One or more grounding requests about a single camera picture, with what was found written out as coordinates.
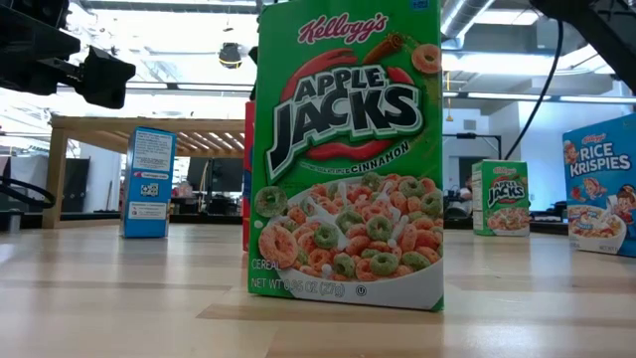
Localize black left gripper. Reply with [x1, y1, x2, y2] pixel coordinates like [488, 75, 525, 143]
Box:
[0, 0, 137, 110]

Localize blue Rice Krispies cereal box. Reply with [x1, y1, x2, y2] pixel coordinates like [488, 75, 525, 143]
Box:
[120, 126, 178, 240]
[561, 112, 636, 259]

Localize black overhead camera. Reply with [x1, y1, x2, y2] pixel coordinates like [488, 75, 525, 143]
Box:
[218, 42, 244, 70]

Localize person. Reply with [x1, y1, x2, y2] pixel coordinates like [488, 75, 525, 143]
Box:
[454, 176, 474, 205]

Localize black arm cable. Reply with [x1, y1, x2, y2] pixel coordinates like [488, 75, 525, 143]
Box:
[504, 19, 565, 161]
[0, 176, 57, 210]

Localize black desk monitor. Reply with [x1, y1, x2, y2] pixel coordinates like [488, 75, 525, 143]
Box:
[187, 157, 244, 194]

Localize green Apple Jacks cereal box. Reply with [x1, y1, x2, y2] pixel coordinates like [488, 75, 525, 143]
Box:
[470, 158, 531, 238]
[246, 0, 444, 313]

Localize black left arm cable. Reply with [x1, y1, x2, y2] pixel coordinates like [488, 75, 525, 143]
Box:
[0, 176, 57, 210]

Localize yellow hanging cord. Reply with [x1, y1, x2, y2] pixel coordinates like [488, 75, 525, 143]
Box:
[445, 72, 454, 123]

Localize red Froot Loops cereal box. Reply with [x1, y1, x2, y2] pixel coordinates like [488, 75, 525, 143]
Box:
[241, 100, 257, 253]

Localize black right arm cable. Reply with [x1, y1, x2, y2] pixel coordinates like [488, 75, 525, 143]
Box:
[504, 19, 565, 161]

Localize black cabinet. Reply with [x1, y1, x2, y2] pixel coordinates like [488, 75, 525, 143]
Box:
[62, 157, 91, 214]

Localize black metal stand frame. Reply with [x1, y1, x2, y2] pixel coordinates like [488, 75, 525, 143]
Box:
[441, 131, 503, 161]

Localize wooden slatted shelf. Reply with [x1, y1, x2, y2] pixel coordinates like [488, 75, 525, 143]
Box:
[42, 115, 249, 230]

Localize silver slanted ventilation duct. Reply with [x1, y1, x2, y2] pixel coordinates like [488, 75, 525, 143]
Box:
[440, 0, 486, 51]

